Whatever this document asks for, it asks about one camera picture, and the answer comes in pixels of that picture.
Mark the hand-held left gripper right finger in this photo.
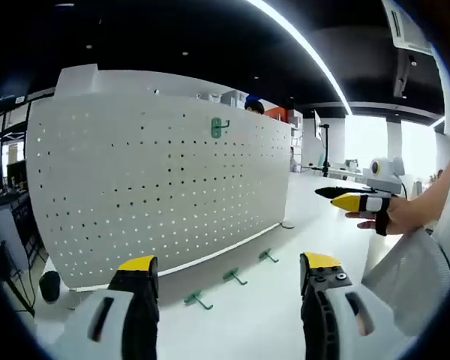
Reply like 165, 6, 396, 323
298, 251, 417, 360

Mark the ceiling air vent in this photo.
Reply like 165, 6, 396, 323
382, 0, 435, 52

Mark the monitor on stand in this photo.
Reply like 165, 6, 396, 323
313, 109, 324, 142

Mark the black cylindrical speaker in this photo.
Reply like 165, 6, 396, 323
38, 269, 62, 305

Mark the green hook assembly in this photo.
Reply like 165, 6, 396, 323
210, 117, 232, 140
257, 248, 280, 264
183, 292, 215, 311
222, 267, 249, 287

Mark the white perforated mounting plate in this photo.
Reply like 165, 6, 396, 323
25, 91, 296, 293

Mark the grey mesh chair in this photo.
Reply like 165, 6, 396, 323
361, 228, 450, 338

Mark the person's right hand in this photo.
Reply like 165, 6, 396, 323
344, 197, 418, 238

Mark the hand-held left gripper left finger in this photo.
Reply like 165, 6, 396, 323
55, 254, 161, 360

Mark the ceiling light strip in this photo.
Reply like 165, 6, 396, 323
247, 0, 354, 118

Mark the black tripod stand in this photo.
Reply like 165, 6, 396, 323
319, 123, 332, 178

